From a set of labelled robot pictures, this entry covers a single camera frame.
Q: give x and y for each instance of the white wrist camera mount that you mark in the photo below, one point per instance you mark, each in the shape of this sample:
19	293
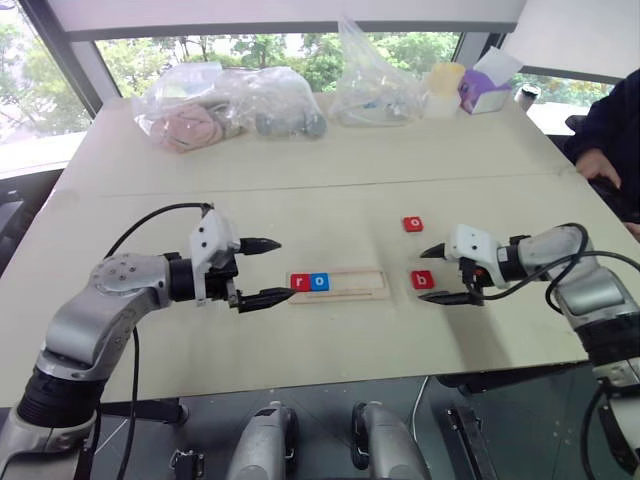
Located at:
212	235
472	245

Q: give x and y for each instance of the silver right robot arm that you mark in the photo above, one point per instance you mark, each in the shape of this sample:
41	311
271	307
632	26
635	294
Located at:
595	295

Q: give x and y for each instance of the red letter b block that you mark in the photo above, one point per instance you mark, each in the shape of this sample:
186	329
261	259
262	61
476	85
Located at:
422	280

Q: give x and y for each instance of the red letter r block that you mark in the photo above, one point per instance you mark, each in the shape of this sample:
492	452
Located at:
300	282

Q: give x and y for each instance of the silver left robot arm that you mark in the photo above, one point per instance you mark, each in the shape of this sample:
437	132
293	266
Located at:
100	305

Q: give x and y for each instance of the wooden letter tray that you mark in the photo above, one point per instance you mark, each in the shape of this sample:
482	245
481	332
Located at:
360	290

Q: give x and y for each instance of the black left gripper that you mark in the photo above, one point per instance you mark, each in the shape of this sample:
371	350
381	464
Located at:
220	282

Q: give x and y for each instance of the tall clear plastic bag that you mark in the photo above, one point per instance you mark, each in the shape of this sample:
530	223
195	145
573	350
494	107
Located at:
375	90

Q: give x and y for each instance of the person's dark sleeved forearm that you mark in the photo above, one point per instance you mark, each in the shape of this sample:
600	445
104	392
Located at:
615	125

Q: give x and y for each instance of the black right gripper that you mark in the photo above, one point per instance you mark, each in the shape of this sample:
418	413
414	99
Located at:
475	280

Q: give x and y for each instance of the blue letter o block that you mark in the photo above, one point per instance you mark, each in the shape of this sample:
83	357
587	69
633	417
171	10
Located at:
320	281

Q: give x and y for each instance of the black chair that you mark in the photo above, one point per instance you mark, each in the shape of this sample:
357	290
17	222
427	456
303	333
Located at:
20	210

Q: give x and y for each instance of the plastic bag with grey toy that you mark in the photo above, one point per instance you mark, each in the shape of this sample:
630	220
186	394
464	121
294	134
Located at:
285	110

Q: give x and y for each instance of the person's bare hand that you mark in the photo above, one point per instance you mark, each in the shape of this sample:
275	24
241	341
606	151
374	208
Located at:
597	164

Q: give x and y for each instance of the purple tissue box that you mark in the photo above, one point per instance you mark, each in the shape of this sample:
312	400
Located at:
482	95

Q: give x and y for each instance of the plastic bag with pink plush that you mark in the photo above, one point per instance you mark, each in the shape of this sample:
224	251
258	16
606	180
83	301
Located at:
185	125

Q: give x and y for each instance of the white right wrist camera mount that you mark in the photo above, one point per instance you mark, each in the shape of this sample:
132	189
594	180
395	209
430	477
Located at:
472	245

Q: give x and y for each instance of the red letter o block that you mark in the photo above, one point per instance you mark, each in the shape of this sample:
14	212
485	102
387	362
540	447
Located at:
414	224

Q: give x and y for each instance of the yellow and white container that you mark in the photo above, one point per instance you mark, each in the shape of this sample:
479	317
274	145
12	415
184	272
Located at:
442	92

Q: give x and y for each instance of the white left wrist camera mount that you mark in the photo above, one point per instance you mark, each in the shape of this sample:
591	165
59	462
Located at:
212	235

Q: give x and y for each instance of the black table frame bar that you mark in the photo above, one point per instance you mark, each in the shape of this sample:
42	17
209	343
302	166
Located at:
150	411

